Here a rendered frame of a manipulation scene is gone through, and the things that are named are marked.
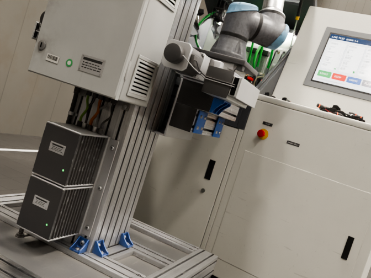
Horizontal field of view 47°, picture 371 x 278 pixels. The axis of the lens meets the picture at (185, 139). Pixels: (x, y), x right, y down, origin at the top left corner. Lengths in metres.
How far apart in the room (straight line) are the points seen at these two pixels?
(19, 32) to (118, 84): 3.44
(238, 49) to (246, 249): 0.94
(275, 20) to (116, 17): 0.74
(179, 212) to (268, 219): 0.47
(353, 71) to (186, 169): 0.97
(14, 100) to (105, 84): 3.55
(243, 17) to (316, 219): 0.93
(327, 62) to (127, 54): 1.34
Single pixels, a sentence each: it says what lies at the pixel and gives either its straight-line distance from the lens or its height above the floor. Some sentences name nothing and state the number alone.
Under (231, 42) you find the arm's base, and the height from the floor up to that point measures 1.10.
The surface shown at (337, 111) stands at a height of 1.00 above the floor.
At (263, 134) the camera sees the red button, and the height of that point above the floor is 0.80.
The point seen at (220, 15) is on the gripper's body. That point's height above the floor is 1.33.
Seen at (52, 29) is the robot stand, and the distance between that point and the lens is 1.43.
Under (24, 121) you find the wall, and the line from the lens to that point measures 4.98.
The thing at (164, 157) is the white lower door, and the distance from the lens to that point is 2.29.
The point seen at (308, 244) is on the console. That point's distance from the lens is 2.03.
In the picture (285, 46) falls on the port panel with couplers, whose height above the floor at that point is 1.34.
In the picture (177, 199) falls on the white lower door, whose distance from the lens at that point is 2.25.
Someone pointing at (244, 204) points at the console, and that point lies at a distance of 2.10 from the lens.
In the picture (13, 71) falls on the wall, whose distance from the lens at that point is 4.69.
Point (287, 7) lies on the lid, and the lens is 2.66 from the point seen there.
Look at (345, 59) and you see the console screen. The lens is 2.36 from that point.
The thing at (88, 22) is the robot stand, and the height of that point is 0.95.
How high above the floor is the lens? 0.79
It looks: 4 degrees down
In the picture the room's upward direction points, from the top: 18 degrees clockwise
